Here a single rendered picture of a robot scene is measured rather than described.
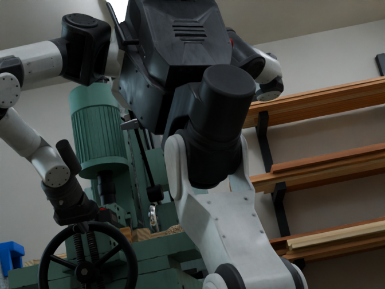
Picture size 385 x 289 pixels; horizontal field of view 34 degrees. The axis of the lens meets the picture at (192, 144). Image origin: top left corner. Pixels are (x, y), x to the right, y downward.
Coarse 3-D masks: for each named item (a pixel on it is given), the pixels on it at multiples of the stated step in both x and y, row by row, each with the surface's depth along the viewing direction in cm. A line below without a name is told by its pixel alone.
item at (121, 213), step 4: (108, 204) 212; (112, 204) 212; (116, 204) 213; (108, 208) 212; (112, 208) 211; (116, 208) 212; (120, 208) 217; (116, 212) 211; (120, 212) 216; (124, 212) 222; (120, 216) 215; (124, 216) 220; (120, 220) 213; (124, 220) 219; (120, 224) 213; (124, 224) 218
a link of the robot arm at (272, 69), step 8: (264, 56) 186; (272, 56) 196; (272, 64) 190; (264, 72) 187; (272, 72) 191; (280, 72) 195; (256, 80) 191; (264, 80) 192; (272, 80) 194; (280, 80) 196; (264, 88) 196; (272, 88) 195; (280, 88) 197; (264, 96) 199; (272, 96) 201
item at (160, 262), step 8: (160, 256) 192; (168, 256) 193; (144, 264) 192; (152, 264) 192; (160, 264) 191; (168, 264) 191; (176, 264) 204; (112, 272) 193; (120, 272) 193; (144, 272) 192; (56, 280) 195; (64, 280) 195; (72, 280) 195; (112, 280) 193; (56, 288) 195; (64, 288) 194; (72, 288) 194
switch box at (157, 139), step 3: (147, 132) 252; (147, 135) 252; (153, 135) 251; (156, 135) 251; (159, 135) 251; (162, 135) 259; (144, 138) 251; (153, 138) 251; (156, 138) 250; (159, 138) 251; (162, 138) 257; (150, 141) 251; (153, 141) 250; (156, 141) 250; (159, 141) 250; (150, 144) 250; (156, 144) 250; (159, 144) 250; (150, 147) 250; (156, 147) 249
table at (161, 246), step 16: (144, 240) 195; (160, 240) 194; (176, 240) 193; (112, 256) 185; (144, 256) 193; (176, 256) 198; (192, 256) 204; (16, 272) 198; (32, 272) 198; (48, 272) 197; (64, 272) 187; (16, 288) 198; (32, 288) 204
